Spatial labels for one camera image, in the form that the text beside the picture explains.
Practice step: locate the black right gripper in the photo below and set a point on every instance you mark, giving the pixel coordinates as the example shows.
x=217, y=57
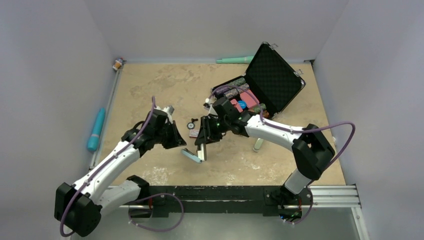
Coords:
x=206, y=135

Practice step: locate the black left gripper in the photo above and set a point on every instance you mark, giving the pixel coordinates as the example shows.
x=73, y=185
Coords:
x=176, y=140

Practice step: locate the light blue stapler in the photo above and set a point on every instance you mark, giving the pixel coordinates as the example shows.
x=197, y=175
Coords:
x=199, y=156

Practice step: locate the beige green stapler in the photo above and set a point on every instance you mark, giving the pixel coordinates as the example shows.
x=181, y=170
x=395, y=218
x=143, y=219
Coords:
x=258, y=144

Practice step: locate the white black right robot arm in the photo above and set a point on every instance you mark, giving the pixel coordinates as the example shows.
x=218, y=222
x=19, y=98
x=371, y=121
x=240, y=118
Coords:
x=311, y=150

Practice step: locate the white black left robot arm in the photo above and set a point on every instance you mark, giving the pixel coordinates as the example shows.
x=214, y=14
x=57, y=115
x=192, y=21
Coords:
x=80, y=206

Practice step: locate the red white staple box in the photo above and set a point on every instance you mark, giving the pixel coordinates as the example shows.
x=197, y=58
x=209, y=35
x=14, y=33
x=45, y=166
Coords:
x=193, y=133

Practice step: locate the blue green poker chip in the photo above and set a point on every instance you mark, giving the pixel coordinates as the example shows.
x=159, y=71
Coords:
x=190, y=125

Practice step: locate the black poker chip case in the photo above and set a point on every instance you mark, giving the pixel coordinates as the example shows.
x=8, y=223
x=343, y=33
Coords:
x=271, y=80

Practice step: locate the small orange bottle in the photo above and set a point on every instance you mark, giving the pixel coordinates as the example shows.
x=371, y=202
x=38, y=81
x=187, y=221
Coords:
x=119, y=62

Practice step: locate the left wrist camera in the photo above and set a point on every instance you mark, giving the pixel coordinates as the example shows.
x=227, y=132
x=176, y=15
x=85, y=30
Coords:
x=168, y=110

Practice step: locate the teal blue handle tool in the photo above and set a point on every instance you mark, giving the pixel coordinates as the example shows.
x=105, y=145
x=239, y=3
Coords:
x=93, y=141

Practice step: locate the mint green handle tool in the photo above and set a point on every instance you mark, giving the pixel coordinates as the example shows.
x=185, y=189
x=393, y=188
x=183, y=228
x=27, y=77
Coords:
x=235, y=60

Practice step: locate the aluminium frame rail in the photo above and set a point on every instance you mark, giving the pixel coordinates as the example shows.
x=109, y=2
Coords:
x=322, y=196

